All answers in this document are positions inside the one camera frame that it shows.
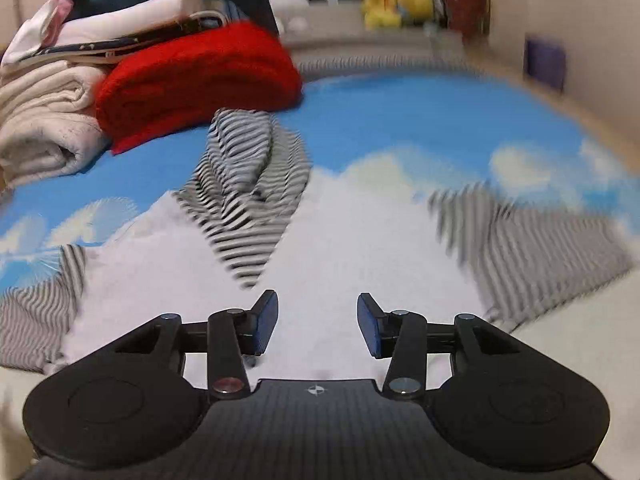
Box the black white striped garment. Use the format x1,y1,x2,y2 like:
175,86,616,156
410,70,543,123
1,112,634,378

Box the red folded knit sweater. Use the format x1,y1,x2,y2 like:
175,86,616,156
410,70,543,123
94,21,303,154

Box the cream folded blanket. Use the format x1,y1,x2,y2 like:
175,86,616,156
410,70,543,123
1,61,108,188

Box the yellow plush toys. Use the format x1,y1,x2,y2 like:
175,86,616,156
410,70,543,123
361,0,435,30

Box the dark red bag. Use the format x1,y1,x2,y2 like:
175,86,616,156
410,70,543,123
445,0,490,42

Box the white folded cloth stack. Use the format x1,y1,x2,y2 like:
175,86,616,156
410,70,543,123
1,0,208,70

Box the purple wall box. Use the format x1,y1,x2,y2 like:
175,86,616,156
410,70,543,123
523,36,567,92

